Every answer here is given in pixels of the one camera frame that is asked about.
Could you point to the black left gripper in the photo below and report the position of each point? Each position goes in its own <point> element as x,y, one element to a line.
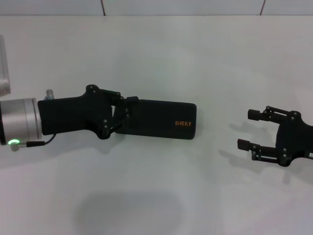
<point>73,115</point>

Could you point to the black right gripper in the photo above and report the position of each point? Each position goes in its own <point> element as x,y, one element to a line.
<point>293,139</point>

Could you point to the black glasses case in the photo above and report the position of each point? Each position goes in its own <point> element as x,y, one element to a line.
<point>159,118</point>

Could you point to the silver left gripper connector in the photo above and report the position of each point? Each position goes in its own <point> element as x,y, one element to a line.
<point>49,94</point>

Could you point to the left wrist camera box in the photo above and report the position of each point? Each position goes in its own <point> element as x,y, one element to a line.
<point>4,66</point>

